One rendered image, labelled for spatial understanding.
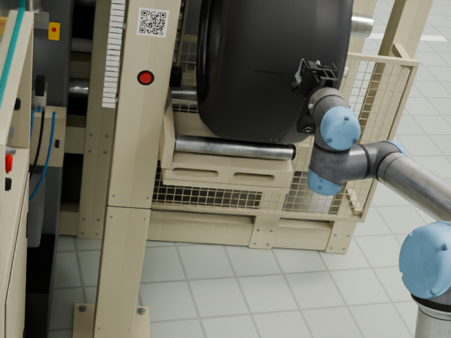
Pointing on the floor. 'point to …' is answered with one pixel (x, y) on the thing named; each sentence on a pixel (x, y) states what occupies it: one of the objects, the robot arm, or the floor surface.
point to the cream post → (133, 168)
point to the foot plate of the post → (81, 328)
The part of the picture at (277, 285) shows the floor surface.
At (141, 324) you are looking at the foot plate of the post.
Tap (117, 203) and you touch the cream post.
